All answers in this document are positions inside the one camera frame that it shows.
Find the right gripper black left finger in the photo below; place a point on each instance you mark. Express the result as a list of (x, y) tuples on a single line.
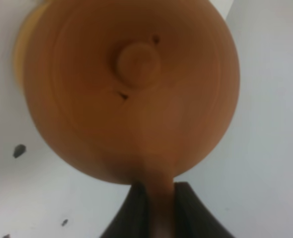
[(133, 219)]

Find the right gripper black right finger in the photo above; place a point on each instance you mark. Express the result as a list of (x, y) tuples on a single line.
[(190, 218)]

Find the brown teapot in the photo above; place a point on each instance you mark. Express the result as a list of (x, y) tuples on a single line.
[(132, 91)]

